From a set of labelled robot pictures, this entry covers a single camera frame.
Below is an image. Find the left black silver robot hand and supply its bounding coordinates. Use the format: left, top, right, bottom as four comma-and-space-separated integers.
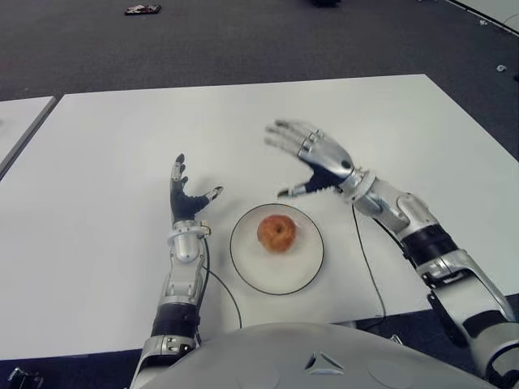
169, 153, 224, 224

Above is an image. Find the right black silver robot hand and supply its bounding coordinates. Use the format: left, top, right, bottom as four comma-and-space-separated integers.
264, 118, 358, 199

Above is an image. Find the red-brown apple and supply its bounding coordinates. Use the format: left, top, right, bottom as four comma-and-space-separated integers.
256, 215, 296, 254

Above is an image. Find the white plate with black rim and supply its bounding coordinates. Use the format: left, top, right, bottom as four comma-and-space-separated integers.
229, 203, 325, 296

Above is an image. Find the neighbouring white table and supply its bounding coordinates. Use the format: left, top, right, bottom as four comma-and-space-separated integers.
0, 96, 58, 179

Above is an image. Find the grey robot torso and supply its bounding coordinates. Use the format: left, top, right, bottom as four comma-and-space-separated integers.
135, 323, 500, 389

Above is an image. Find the dark flat object on floor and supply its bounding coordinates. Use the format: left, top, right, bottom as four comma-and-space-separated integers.
123, 3, 161, 15

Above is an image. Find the white table with dark edge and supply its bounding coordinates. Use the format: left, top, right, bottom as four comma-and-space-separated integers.
449, 0, 519, 36

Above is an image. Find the black metal device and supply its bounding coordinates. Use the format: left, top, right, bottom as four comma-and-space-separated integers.
0, 366, 44, 389

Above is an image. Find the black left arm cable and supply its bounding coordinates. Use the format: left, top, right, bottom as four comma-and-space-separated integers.
198, 237, 243, 329

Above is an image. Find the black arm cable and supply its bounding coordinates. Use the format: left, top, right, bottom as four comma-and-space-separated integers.
351, 206, 386, 319
198, 237, 243, 329

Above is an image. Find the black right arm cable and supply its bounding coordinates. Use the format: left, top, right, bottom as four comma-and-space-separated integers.
351, 206, 386, 319

